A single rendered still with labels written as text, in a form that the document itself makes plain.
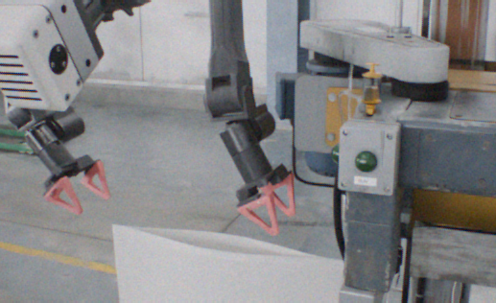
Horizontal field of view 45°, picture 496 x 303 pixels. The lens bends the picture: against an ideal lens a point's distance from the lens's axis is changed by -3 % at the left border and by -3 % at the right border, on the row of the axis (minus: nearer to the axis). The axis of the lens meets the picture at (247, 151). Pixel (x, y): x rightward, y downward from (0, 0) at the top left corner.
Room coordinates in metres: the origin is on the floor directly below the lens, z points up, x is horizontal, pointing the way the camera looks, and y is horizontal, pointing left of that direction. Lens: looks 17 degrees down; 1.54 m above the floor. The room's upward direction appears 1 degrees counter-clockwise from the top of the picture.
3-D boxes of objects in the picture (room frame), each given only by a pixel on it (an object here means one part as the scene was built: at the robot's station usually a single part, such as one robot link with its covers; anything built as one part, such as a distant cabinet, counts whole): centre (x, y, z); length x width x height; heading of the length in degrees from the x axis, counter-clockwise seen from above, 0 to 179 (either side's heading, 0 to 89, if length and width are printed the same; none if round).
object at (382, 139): (0.80, -0.17, 1.29); 0.08 x 0.05 x 0.09; 68
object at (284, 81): (1.33, -0.10, 1.25); 0.10 x 0.08 x 0.12; 3
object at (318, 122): (1.23, -0.24, 1.23); 0.28 x 0.07 x 0.16; 68
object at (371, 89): (0.86, -0.18, 1.37); 0.03 x 0.02 x 0.03; 68
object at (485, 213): (1.22, -0.42, 1.18); 0.34 x 0.25 x 0.31; 158
